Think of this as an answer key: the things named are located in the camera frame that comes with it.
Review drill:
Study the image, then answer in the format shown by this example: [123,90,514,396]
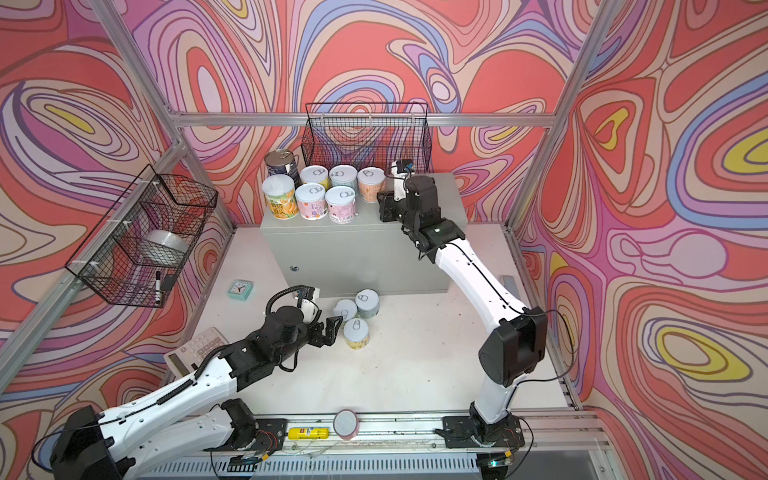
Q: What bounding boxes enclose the orange pink can pull tab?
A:
[357,167,386,203]

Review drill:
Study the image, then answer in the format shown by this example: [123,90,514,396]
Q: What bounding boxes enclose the green can pull tab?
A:
[332,299,358,323]

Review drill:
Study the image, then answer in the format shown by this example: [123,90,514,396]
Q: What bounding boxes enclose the pink can fruit print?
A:
[325,186,357,224]

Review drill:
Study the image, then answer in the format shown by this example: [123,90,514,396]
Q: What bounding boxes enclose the teal can pull tab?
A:
[354,289,380,319]

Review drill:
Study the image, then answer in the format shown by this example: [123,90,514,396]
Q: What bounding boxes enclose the teal can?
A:
[329,165,358,191]

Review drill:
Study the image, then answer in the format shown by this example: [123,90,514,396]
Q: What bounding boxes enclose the pink can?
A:
[295,183,328,221]

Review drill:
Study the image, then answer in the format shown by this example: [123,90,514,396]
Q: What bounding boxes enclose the yellow can pull tab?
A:
[299,165,331,190]

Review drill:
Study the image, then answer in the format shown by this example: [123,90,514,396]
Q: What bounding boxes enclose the yellow green can plastic lid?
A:
[262,174,299,220]

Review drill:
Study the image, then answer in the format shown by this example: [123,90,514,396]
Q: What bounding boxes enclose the dark blue tin can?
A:
[264,149,301,187]

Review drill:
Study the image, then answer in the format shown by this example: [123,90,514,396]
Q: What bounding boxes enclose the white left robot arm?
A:
[50,305,343,479]

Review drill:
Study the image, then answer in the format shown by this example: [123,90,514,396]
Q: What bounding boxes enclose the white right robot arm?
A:
[377,174,548,448]

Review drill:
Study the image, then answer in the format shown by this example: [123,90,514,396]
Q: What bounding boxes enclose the mint green alarm clock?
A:
[227,279,253,301]

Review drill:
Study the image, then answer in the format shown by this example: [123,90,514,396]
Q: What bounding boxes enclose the grey metal cabinet box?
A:
[260,192,451,297]

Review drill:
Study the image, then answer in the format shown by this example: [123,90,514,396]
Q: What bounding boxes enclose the pink calculator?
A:
[164,327,228,378]

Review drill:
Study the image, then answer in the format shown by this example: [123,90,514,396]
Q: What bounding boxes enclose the black marker in basket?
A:
[154,270,163,306]

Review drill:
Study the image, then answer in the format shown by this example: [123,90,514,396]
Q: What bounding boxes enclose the white roll in basket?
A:
[141,230,189,268]

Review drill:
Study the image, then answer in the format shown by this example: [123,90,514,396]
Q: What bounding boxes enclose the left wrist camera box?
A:
[294,285,320,307]

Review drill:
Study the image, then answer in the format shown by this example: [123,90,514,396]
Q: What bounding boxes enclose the black wire basket back wall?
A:
[301,101,432,173]

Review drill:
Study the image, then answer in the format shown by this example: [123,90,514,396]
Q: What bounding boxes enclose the black wire basket wall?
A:
[66,166,218,308]
[301,101,432,173]

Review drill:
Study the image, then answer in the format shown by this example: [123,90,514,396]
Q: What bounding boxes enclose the black wire basket left wall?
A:
[66,166,218,308]

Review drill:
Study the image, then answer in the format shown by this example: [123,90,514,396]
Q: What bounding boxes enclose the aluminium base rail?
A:
[126,410,626,479]

